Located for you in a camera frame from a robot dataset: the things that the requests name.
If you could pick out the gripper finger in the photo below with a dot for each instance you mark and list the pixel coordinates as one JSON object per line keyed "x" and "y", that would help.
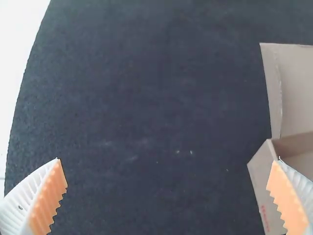
{"x": 31, "y": 205}
{"x": 291, "y": 198}

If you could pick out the cardboard box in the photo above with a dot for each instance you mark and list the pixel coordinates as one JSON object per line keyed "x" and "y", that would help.
{"x": 293, "y": 98}

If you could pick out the black mat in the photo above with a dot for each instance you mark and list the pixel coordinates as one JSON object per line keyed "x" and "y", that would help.
{"x": 146, "y": 98}

